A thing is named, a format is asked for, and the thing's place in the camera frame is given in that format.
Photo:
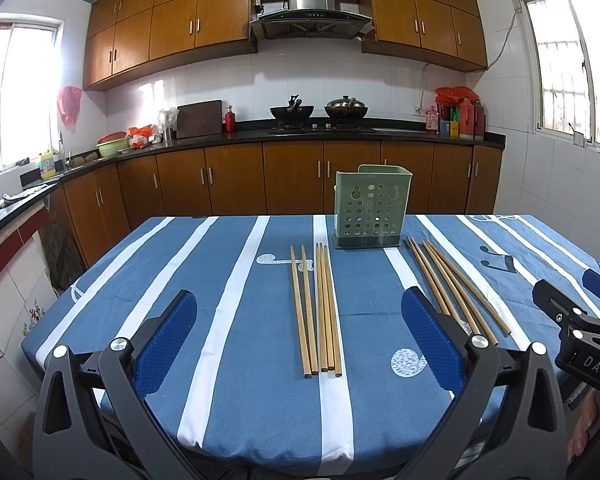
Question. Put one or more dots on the green perforated utensil holder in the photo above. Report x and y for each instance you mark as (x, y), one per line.
(370, 206)

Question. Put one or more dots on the pink packaged item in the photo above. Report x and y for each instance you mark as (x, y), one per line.
(432, 120)

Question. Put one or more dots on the red bottle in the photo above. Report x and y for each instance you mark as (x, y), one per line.
(229, 119)

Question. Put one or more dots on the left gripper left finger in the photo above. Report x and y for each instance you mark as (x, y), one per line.
(93, 420)

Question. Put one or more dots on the red plastic bag on counter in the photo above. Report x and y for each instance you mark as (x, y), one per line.
(140, 137)

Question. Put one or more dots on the blue white striped tablecloth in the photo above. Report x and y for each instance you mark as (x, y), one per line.
(295, 356)

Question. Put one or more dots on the black lidded wok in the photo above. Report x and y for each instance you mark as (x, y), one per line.
(346, 111)

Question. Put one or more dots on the wooden lower cabinets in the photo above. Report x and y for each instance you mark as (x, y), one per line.
(103, 205)

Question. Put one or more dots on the red bag over thermoses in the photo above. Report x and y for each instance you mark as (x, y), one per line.
(453, 96)

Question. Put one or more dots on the window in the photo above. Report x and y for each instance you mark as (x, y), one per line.
(29, 64)
(564, 38)

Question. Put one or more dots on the dark red thermos flask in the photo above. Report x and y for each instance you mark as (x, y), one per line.
(480, 121)

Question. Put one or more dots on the black wok with ladle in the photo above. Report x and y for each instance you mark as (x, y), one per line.
(295, 114)

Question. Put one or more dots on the wooden chopstick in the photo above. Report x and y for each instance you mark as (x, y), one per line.
(329, 344)
(447, 284)
(304, 352)
(309, 313)
(320, 307)
(439, 293)
(459, 317)
(467, 287)
(333, 317)
(472, 314)

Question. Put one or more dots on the black countertop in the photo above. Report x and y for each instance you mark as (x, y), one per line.
(251, 131)

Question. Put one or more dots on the dark wooden cutting board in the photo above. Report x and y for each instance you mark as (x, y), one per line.
(199, 119)

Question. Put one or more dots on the wooden cabinets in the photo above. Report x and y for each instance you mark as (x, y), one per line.
(129, 39)
(103, 205)

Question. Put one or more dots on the steel range hood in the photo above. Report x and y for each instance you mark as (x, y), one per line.
(331, 19)

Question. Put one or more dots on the wooden upper cabinets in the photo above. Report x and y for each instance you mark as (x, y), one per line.
(129, 39)

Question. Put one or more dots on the right window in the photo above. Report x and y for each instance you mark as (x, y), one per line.
(564, 38)

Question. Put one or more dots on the colourful boxes on counter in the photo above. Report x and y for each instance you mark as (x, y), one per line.
(449, 121)

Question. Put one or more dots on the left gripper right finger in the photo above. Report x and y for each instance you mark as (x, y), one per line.
(528, 439)

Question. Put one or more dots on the red plastic bag on wall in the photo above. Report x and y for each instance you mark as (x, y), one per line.
(69, 106)

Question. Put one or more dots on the green basin with red lid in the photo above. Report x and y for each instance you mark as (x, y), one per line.
(112, 144)

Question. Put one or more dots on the gas stove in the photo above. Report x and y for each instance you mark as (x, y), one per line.
(319, 128)

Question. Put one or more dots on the left window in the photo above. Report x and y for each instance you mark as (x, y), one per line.
(29, 64)

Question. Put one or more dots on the yellow dish soap bottle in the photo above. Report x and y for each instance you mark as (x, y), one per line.
(46, 165)

